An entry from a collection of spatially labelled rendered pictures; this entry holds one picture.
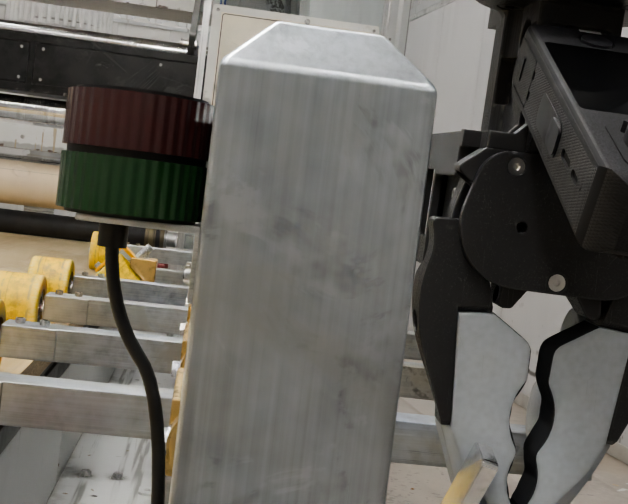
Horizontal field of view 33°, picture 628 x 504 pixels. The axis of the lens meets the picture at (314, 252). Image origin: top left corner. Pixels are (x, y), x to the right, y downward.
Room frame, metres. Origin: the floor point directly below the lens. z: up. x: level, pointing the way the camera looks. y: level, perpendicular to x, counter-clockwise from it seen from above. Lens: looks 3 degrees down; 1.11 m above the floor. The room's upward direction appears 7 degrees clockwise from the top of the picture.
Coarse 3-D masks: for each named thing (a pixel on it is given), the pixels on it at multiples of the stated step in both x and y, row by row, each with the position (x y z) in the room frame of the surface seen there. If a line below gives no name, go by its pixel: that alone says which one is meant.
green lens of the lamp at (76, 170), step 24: (72, 168) 0.40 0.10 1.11; (96, 168) 0.40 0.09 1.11; (120, 168) 0.40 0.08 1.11; (144, 168) 0.40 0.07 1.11; (168, 168) 0.40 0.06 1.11; (192, 168) 0.41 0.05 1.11; (72, 192) 0.40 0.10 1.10; (96, 192) 0.40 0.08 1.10; (120, 192) 0.40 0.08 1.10; (144, 192) 0.40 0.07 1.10; (168, 192) 0.40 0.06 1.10; (192, 192) 0.41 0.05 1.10; (144, 216) 0.40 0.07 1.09; (168, 216) 0.40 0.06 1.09; (192, 216) 0.41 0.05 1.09
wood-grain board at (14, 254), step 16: (0, 240) 2.66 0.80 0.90; (16, 240) 2.72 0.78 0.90; (32, 240) 2.79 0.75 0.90; (0, 256) 2.22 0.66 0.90; (16, 256) 2.27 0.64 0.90; (32, 256) 2.32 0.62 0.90; (48, 256) 2.36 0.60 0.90; (64, 256) 2.42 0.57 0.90; (80, 256) 2.47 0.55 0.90; (80, 272) 2.09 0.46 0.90; (96, 272) 2.13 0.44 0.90; (0, 368) 1.03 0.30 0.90; (16, 368) 1.04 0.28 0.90; (32, 368) 1.09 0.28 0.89
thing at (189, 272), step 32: (160, 160) 0.40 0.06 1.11; (192, 160) 0.41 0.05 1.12; (128, 224) 0.41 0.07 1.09; (160, 224) 0.41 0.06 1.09; (192, 224) 0.42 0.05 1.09; (192, 256) 0.41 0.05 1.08; (192, 288) 0.41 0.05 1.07; (128, 320) 0.43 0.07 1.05; (128, 352) 0.43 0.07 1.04; (160, 416) 0.42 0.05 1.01; (160, 448) 0.42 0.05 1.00; (160, 480) 0.42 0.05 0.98
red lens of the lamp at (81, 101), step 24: (72, 96) 0.41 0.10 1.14; (96, 96) 0.40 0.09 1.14; (120, 96) 0.40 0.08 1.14; (144, 96) 0.40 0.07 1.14; (168, 96) 0.40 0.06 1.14; (72, 120) 0.41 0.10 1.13; (96, 120) 0.40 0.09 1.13; (120, 120) 0.40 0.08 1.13; (144, 120) 0.40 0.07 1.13; (168, 120) 0.40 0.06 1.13; (192, 120) 0.41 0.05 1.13; (96, 144) 0.40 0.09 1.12; (120, 144) 0.40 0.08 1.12; (144, 144) 0.40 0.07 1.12; (168, 144) 0.40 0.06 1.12; (192, 144) 0.41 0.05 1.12
